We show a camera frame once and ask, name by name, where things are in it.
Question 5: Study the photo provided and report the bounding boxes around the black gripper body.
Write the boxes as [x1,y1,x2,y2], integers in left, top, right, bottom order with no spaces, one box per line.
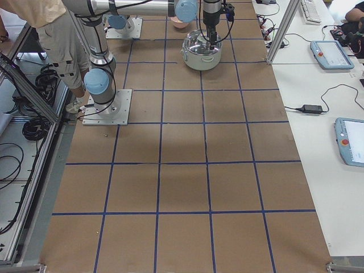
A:
[202,0,235,28]

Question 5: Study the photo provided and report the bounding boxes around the glass pot lid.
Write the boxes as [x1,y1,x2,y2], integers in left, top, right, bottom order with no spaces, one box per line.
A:
[183,30,222,56]

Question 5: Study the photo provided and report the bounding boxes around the pale green cooking pot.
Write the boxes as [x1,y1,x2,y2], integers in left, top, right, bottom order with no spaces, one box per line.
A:
[180,45,222,71]

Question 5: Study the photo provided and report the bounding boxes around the pink bowl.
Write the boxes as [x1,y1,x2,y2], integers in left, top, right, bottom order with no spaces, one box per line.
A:
[170,16,189,29]

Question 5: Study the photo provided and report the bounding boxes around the white keyboard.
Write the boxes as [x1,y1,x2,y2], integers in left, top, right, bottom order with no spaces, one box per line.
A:
[299,0,321,25]

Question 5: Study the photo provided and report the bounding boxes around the upper teach pendant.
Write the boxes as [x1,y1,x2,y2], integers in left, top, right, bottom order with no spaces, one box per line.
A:
[310,40,354,70]

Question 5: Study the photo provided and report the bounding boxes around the teach pendant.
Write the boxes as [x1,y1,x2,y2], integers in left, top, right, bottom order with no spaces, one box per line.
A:
[334,117,363,167]
[310,40,354,70]

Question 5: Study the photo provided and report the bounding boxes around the black power adapter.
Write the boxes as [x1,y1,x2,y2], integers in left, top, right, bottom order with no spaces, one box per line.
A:
[295,105,324,114]

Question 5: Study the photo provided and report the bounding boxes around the seated person at desk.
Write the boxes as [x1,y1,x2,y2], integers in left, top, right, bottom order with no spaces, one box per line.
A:
[341,2,363,59]

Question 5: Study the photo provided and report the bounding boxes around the brown paper mat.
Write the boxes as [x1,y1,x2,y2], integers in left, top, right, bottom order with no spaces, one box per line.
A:
[40,1,330,272]

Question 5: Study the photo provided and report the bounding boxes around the person in beige shorts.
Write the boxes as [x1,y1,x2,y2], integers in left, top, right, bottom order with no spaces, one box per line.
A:
[1,1,89,114]

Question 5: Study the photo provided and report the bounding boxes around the lower teach pendant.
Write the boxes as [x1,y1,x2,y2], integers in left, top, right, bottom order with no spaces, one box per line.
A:
[334,117,363,167]

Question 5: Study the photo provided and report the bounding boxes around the aluminium frame post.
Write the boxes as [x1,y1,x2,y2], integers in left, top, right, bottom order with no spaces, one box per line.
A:
[266,0,300,64]

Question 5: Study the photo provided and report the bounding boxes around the coiled black cables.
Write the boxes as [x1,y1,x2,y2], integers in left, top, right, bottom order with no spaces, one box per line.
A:
[22,117,49,142]

